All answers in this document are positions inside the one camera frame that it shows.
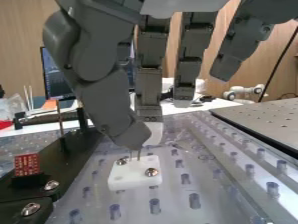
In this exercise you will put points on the dark grey robot hand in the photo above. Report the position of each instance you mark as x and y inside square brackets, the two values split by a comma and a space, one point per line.
[93, 56]

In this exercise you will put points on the computer screen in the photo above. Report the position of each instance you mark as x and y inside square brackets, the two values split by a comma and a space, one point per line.
[55, 80]

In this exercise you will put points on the thin stick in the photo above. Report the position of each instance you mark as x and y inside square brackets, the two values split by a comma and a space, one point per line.
[60, 123]

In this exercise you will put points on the black plate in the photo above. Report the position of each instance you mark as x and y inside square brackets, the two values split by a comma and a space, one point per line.
[66, 166]

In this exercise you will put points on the small white jointed device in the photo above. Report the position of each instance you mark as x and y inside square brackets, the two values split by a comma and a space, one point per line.
[242, 91]

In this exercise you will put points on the red circuit board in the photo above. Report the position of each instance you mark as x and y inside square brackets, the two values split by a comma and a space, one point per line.
[27, 164]

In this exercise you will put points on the white block with screws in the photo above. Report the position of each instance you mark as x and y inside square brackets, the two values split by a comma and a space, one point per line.
[133, 175]

